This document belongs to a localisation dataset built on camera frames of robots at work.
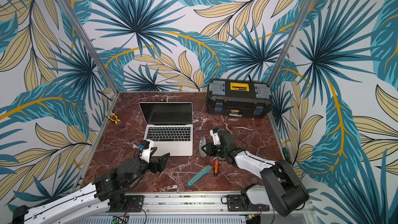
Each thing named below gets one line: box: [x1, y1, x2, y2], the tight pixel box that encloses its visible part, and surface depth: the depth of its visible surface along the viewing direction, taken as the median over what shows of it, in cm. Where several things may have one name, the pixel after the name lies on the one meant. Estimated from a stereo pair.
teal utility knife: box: [187, 164, 213, 187], surface depth 83 cm
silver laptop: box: [138, 101, 194, 157], surface depth 102 cm
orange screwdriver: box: [214, 159, 219, 177], surface depth 85 cm
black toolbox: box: [206, 78, 273, 118], surface depth 99 cm
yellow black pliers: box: [104, 110, 124, 128], surface depth 103 cm
